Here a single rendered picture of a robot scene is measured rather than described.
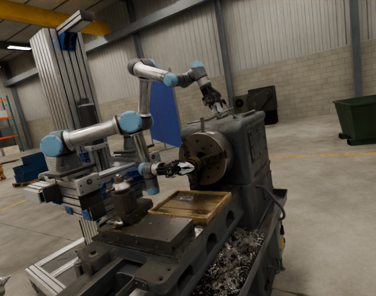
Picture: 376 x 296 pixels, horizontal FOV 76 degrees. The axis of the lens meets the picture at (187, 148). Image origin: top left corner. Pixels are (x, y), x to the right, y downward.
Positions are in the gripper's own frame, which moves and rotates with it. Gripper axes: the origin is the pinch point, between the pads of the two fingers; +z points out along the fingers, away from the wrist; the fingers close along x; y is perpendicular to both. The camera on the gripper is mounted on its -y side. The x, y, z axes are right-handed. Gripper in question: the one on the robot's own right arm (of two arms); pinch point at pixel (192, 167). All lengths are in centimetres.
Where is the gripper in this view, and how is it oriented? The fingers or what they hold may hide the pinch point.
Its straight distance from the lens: 128.5
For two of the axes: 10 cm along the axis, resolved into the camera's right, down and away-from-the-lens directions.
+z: 8.3, -0.5, -5.5
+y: -5.3, 2.5, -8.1
